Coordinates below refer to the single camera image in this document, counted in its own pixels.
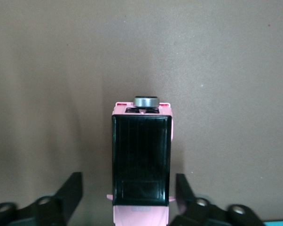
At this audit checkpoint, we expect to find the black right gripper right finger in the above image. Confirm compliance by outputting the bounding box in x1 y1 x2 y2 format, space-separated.
172 173 267 226

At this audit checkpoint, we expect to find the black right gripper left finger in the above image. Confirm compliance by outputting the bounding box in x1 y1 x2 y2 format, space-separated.
0 171 83 226

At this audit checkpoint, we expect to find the pink jeep toy black roof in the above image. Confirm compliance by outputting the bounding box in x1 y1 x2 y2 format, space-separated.
106 95 176 226

